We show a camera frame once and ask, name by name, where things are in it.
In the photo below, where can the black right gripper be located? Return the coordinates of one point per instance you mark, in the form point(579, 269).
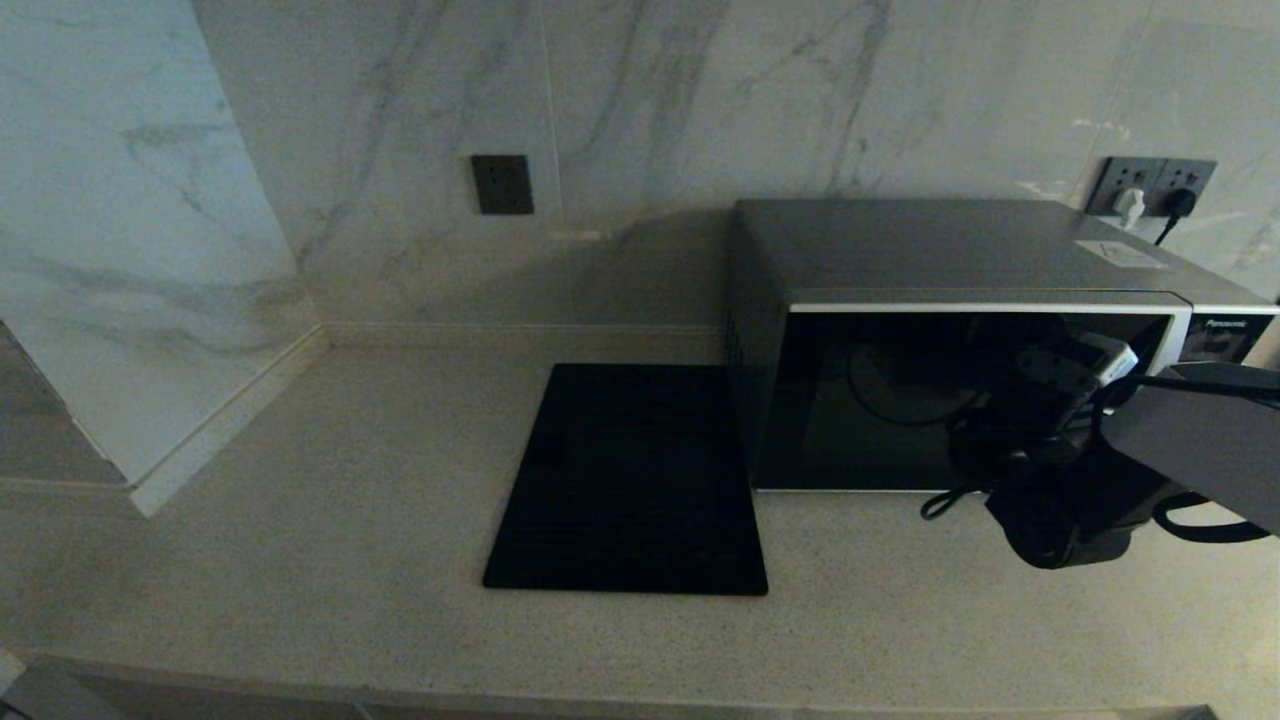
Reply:
point(1020, 440)

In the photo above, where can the silver black microwave oven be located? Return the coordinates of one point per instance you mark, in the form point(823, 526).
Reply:
point(900, 250)

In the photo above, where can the white power plug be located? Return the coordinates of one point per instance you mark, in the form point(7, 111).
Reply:
point(1130, 205)

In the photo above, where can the black power plug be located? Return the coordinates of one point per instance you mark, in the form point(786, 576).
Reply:
point(1181, 201)

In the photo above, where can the black glass induction cooktop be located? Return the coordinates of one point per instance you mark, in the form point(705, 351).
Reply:
point(625, 480)

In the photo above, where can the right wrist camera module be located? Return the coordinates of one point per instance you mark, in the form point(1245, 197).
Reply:
point(1100, 360)

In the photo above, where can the grey double wall socket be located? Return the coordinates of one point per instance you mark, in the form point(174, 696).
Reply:
point(1140, 175)

